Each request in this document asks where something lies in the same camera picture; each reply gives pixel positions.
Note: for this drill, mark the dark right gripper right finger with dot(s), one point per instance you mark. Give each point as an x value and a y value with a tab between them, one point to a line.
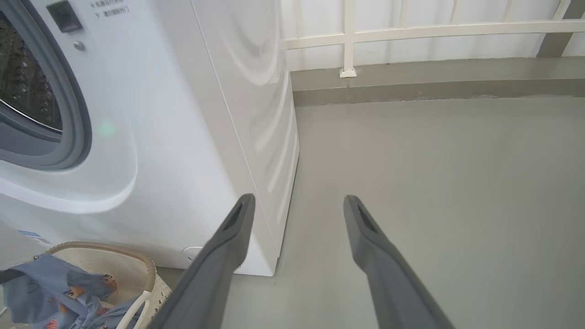
388	278

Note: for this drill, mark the round white filter cover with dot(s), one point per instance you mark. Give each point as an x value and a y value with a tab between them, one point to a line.
192	252

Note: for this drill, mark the blue printed garment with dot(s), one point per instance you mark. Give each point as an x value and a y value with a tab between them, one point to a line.
50	292

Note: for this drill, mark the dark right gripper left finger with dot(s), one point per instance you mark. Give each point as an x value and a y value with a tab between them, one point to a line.
215	278

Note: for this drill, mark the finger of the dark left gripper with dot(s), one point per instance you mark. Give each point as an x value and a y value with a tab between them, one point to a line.
11	275

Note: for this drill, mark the cream perforated laundry basket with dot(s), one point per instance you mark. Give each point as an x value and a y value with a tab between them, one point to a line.
109	265

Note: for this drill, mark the blue energy label sticker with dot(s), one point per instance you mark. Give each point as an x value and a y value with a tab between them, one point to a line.
34	237

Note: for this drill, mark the white metal railing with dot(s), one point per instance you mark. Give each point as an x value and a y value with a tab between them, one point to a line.
411	32

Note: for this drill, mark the white front-load washing machine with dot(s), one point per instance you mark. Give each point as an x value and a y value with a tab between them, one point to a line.
192	114

